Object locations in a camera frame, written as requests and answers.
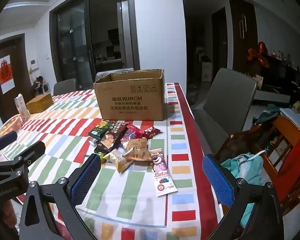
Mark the red snack packet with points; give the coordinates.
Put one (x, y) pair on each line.
(151, 132)

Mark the white wall intercom panel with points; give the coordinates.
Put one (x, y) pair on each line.
(34, 64)

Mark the pink candy packet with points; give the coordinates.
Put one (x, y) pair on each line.
(133, 132)

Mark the black white plush toy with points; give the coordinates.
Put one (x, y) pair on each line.
(38, 81)

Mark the large grey chair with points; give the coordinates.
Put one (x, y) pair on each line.
(227, 97)

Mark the red white paper poster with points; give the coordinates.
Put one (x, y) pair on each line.
(5, 73)

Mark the white gold snack packet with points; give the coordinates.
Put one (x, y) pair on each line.
(120, 158)

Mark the orange foil balloons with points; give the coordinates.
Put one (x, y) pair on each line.
(260, 53)

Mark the pink bear wafer packet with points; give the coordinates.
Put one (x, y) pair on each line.
(162, 172)

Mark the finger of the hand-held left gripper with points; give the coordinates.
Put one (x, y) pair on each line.
(31, 152)
(6, 138)

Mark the glass sliding door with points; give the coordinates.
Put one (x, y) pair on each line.
(72, 35)

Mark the woven basket box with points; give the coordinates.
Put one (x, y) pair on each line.
(40, 102)

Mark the brown wooden chair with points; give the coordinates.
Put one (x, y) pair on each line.
(285, 130)

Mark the yellow green snack packet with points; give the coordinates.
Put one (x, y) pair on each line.
(105, 156)

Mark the brown cardboard box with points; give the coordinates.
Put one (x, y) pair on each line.
(130, 102)

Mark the dark green snack packet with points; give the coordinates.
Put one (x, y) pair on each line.
(98, 130)

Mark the colourful striped tablecloth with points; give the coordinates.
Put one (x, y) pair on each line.
(65, 140)

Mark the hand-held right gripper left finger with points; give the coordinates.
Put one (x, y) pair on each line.
(86, 177)

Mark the dark sideboard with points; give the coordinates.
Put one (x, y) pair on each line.
(282, 75)

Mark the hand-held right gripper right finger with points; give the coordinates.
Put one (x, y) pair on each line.
(217, 180)

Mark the beige pastry packet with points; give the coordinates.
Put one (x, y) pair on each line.
(137, 148)

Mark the white floor box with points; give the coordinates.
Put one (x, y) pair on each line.
(206, 71)

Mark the bowl of oranges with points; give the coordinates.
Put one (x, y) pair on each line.
(8, 127)

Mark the red cloth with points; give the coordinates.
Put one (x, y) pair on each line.
(297, 155)

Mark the dark brown biscuit packet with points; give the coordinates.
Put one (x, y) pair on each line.
(112, 135)

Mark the juice carton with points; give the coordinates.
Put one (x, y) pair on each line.
(21, 106)

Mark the dark brown door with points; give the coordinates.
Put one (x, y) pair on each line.
(17, 62)

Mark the dark green clothing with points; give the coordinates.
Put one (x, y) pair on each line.
(267, 113)

